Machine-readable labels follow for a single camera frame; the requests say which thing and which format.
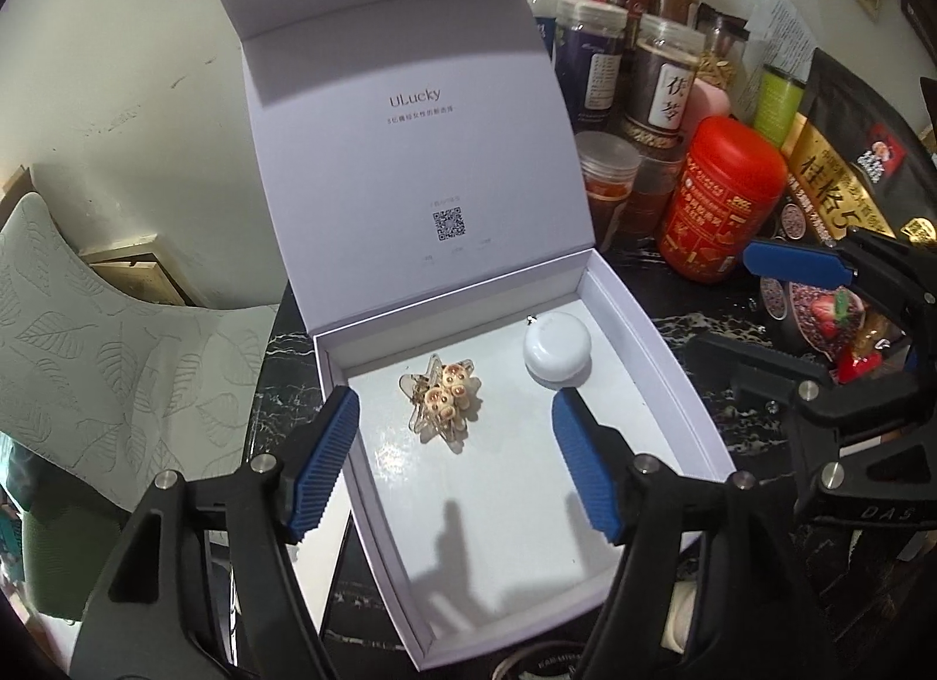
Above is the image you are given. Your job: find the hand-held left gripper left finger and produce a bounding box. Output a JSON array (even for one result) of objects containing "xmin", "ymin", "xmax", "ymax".
[{"xmin": 69, "ymin": 383, "xmax": 363, "ymax": 680}]

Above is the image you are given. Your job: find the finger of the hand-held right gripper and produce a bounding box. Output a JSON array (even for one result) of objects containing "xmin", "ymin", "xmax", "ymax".
[
  {"xmin": 688, "ymin": 332, "xmax": 937, "ymax": 485},
  {"xmin": 743, "ymin": 226, "xmax": 937, "ymax": 359}
]

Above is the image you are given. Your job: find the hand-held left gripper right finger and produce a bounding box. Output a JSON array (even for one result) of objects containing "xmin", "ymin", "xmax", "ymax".
[{"xmin": 550, "ymin": 387, "xmax": 843, "ymax": 680}]

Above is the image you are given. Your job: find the white gift box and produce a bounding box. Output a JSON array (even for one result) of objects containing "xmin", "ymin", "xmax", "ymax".
[{"xmin": 218, "ymin": 0, "xmax": 737, "ymax": 662}]

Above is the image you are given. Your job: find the red snack packet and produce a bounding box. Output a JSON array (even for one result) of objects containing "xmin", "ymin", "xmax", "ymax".
[{"xmin": 835, "ymin": 347, "xmax": 887, "ymax": 384}]

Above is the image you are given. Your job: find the red canister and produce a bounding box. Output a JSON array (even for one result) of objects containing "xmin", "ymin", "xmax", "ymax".
[{"xmin": 656, "ymin": 115, "xmax": 788, "ymax": 284}]

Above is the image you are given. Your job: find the white round case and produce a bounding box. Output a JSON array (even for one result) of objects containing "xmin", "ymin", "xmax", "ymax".
[{"xmin": 522, "ymin": 314, "xmax": 593, "ymax": 388}]

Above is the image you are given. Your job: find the black and gold bag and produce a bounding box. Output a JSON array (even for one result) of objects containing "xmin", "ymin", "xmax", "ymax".
[{"xmin": 757, "ymin": 49, "xmax": 931, "ymax": 366}]

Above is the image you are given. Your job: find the bear hair clip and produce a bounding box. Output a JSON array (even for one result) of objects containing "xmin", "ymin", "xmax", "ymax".
[{"xmin": 399, "ymin": 354, "xmax": 480, "ymax": 453}]

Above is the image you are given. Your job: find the amber jar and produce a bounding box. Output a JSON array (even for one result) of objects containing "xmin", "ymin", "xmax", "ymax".
[{"xmin": 622, "ymin": 138, "xmax": 685, "ymax": 238}]

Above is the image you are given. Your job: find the green can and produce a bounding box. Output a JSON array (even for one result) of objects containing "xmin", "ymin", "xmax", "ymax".
[{"xmin": 754, "ymin": 63, "xmax": 806, "ymax": 146}]

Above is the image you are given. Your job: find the small clear jar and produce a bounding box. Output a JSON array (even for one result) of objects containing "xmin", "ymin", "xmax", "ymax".
[{"xmin": 576, "ymin": 131, "xmax": 644, "ymax": 249}]

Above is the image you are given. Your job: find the white label jar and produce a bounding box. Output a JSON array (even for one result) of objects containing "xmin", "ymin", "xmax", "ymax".
[{"xmin": 624, "ymin": 13, "xmax": 705, "ymax": 139}]

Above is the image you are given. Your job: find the grain jar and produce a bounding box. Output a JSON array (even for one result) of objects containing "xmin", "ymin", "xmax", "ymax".
[{"xmin": 695, "ymin": 2, "xmax": 751, "ymax": 91}]

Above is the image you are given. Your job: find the leaf patterned chair cushion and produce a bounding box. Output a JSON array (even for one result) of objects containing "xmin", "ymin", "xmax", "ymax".
[{"xmin": 0, "ymin": 193, "xmax": 283, "ymax": 505}]

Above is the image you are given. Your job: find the printed paper sheet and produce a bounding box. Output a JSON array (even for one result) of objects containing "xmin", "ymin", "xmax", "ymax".
[{"xmin": 732, "ymin": 0, "xmax": 817, "ymax": 117}]

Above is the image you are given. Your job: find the dark purple jar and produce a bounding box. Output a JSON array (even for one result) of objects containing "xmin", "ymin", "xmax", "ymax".
[{"xmin": 554, "ymin": 0, "xmax": 629, "ymax": 132}]

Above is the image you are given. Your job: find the green seat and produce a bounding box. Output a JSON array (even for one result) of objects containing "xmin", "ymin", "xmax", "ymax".
[{"xmin": 0, "ymin": 504, "xmax": 125, "ymax": 623}]

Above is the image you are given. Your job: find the blue label jar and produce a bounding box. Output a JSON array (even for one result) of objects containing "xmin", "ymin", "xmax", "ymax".
[{"xmin": 523, "ymin": 0, "xmax": 561, "ymax": 59}]

